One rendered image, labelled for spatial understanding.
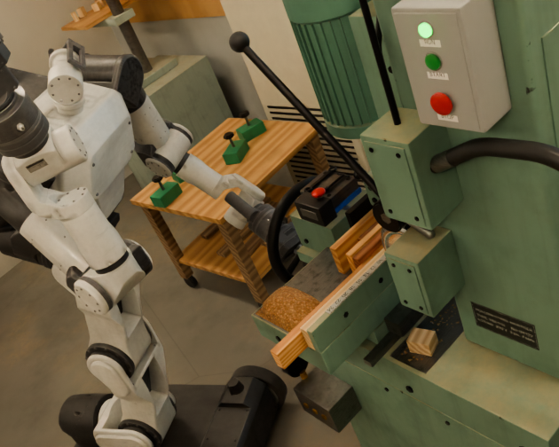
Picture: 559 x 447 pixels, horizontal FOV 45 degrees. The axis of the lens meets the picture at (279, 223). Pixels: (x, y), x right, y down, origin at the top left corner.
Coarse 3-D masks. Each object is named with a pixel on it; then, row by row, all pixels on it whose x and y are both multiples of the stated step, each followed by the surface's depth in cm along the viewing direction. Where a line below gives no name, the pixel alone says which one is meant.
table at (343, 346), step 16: (304, 256) 151; (320, 256) 143; (304, 272) 140; (320, 272) 138; (336, 272) 137; (304, 288) 136; (320, 288) 134; (384, 304) 128; (256, 320) 135; (368, 320) 127; (272, 336) 134; (352, 336) 125; (304, 352) 126; (336, 352) 123; (352, 352) 126; (320, 368) 125; (336, 368) 124
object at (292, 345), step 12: (360, 264) 130; (336, 288) 126; (324, 300) 125; (312, 312) 123; (300, 324) 122; (288, 336) 121; (300, 336) 121; (276, 348) 119; (288, 348) 119; (300, 348) 121; (276, 360) 120; (288, 360) 120
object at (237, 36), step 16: (240, 32) 111; (240, 48) 111; (256, 64) 111; (272, 80) 110; (288, 96) 110; (304, 112) 110; (320, 128) 110; (336, 144) 109; (352, 160) 109; (368, 176) 109; (384, 224) 109; (400, 224) 106
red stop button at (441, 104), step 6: (432, 96) 81; (438, 96) 80; (444, 96) 80; (432, 102) 81; (438, 102) 81; (444, 102) 80; (450, 102) 80; (438, 108) 81; (444, 108) 81; (450, 108) 80; (444, 114) 82
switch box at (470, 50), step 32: (416, 0) 78; (448, 0) 74; (480, 0) 73; (416, 32) 78; (448, 32) 74; (480, 32) 75; (416, 64) 81; (448, 64) 77; (480, 64) 76; (416, 96) 84; (448, 96) 80; (480, 96) 77; (480, 128) 80
